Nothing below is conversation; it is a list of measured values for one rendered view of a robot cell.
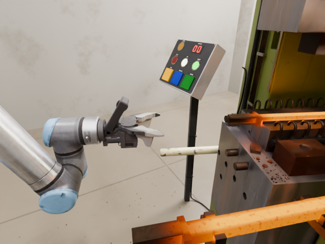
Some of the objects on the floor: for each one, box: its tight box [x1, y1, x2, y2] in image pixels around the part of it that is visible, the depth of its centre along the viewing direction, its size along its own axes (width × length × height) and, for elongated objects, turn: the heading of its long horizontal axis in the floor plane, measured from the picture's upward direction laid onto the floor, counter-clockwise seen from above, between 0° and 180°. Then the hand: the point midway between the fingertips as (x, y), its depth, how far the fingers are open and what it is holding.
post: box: [184, 96, 198, 201], centre depth 141 cm, size 4×4×108 cm
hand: (162, 122), depth 67 cm, fingers open, 14 cm apart
